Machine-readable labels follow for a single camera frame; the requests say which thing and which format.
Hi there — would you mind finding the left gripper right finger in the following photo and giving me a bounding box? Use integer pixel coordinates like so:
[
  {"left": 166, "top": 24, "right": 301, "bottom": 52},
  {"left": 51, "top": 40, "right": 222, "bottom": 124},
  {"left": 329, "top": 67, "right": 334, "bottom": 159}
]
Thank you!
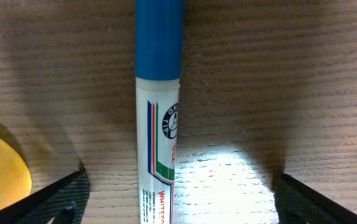
[{"left": 274, "top": 174, "right": 357, "bottom": 224}]

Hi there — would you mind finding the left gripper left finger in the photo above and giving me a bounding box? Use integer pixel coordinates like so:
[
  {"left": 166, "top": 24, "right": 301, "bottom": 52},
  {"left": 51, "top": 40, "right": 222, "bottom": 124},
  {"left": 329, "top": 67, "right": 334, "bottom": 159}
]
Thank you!
[{"left": 0, "top": 171, "right": 90, "bottom": 224}]

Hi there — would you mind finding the blue whiteboard marker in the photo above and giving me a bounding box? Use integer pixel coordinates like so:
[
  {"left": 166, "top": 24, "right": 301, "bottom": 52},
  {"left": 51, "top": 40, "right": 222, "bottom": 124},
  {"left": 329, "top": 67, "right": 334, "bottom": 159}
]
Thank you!
[{"left": 135, "top": 0, "right": 184, "bottom": 223}]

